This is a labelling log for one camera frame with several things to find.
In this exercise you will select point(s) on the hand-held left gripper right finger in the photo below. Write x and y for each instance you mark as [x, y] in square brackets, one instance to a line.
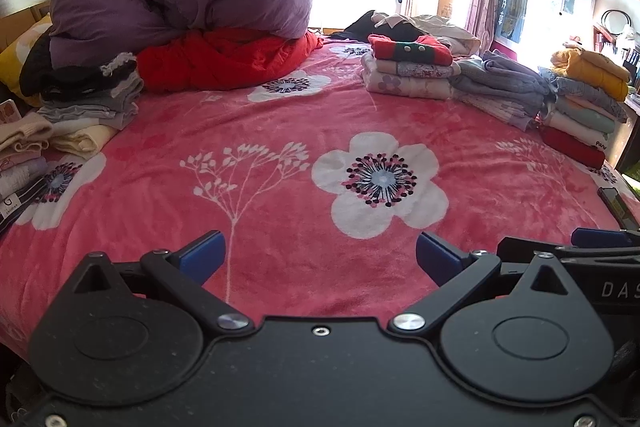
[437, 257]

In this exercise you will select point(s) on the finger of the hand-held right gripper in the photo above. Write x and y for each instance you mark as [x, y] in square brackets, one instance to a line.
[595, 237]

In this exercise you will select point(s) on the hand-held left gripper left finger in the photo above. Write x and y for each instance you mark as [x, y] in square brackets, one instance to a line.
[202, 257]

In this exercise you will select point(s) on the red folded garment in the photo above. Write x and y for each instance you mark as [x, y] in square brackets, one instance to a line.
[572, 149]

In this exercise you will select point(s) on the mint green folded garment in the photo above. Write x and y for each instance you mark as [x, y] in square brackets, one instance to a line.
[590, 117]

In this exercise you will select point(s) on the light blue denim garment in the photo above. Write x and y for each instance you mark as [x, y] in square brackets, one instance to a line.
[585, 94]

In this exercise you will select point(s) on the white striped folded garment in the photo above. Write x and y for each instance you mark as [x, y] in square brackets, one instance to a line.
[500, 112]

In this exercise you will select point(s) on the cream folded garment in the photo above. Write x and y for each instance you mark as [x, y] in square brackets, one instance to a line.
[82, 139]

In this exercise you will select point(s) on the yellow folded garment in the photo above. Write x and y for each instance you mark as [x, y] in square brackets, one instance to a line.
[590, 67]

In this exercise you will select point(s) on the pink floral blanket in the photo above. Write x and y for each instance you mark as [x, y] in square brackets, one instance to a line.
[300, 117]

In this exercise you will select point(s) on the white purple-flower folded garment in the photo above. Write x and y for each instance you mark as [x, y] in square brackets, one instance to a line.
[400, 87]

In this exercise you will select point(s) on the bookshelf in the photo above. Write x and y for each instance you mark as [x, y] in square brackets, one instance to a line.
[632, 57]

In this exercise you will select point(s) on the grey-blue folded garment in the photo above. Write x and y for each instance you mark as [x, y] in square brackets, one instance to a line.
[500, 79]

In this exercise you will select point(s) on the dark striped garment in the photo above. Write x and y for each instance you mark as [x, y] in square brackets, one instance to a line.
[22, 202]

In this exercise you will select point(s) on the grey floral folded garment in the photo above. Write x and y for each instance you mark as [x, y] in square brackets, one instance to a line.
[415, 68]

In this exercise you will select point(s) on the red duvet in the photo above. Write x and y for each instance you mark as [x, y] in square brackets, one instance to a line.
[225, 57]

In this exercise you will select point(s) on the light purple folded garment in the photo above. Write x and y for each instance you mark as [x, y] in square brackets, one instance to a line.
[20, 164]

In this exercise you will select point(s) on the red green sweater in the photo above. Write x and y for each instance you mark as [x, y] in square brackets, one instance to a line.
[400, 48]

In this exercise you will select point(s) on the beige knit garment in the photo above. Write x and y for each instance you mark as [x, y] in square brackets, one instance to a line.
[22, 132]

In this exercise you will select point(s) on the beige crumpled garment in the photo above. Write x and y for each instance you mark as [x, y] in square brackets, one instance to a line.
[445, 29]

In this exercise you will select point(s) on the black folded garment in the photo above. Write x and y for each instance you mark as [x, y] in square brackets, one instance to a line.
[60, 79]

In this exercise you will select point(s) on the orange printed packet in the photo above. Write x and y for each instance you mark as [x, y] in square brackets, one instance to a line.
[10, 112]

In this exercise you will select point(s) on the yellow pillow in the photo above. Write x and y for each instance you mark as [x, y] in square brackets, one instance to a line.
[17, 54]

